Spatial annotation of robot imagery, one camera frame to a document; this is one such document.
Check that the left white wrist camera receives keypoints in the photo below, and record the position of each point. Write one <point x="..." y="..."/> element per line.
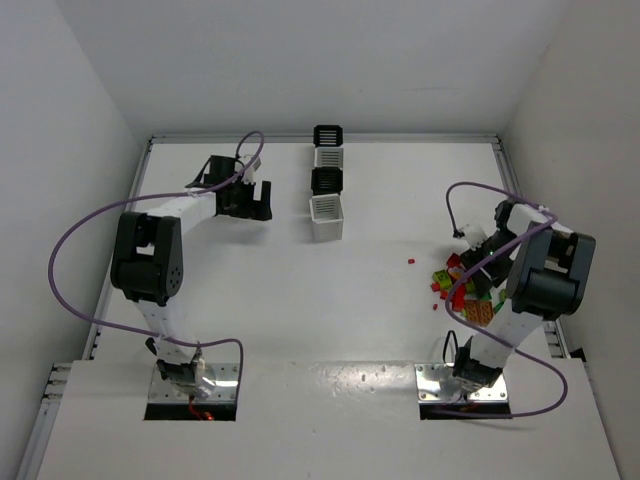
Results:
<point x="251" y="167"/>

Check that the far white slatted container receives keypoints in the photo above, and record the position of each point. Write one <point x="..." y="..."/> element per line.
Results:
<point x="329" y="157"/>

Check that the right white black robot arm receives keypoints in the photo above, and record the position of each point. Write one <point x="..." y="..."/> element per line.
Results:
<point x="545" y="271"/>

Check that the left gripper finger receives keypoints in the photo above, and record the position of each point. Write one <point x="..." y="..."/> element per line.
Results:
<point x="257" y="212"/>
<point x="265" y="193"/>

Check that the long red lego brick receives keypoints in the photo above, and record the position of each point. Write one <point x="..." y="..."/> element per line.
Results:
<point x="459" y="296"/>

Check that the red square lego brick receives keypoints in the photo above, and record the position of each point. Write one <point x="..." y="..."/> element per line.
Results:
<point x="454" y="261"/>

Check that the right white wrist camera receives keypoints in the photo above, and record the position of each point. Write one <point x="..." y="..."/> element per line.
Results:
<point x="474" y="235"/>

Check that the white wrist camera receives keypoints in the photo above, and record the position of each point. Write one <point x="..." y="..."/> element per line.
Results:
<point x="251" y="167"/>
<point x="474" y="235"/>

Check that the near white slatted container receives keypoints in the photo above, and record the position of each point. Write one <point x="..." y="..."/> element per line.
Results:
<point x="327" y="217"/>

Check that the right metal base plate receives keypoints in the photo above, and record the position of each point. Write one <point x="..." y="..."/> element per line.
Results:
<point x="436" y="385"/>

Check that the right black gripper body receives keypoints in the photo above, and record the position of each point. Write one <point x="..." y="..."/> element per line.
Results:
<point x="480" y="273"/>

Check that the far black slatted container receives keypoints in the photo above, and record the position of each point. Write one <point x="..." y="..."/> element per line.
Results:
<point x="327" y="136"/>

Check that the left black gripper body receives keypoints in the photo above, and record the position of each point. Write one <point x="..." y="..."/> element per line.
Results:
<point x="248" y="206"/>

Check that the red white flower lego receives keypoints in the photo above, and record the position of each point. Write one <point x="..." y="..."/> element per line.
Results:
<point x="456" y="273"/>

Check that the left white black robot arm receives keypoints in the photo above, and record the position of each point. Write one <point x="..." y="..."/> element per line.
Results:
<point x="147" y="262"/>

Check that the near black slatted container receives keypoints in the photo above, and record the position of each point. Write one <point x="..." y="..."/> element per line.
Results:
<point x="326" y="180"/>

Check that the white slatted container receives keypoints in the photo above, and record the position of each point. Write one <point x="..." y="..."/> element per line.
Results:
<point x="329" y="157"/>
<point x="327" y="217"/>

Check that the black slatted container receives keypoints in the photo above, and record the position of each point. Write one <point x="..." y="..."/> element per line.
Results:
<point x="326" y="180"/>
<point x="327" y="136"/>

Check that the lime green printed lego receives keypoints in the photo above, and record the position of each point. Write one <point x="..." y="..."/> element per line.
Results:
<point x="442" y="277"/>

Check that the orange lego plate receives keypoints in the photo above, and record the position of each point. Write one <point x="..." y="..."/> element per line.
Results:
<point x="479" y="312"/>

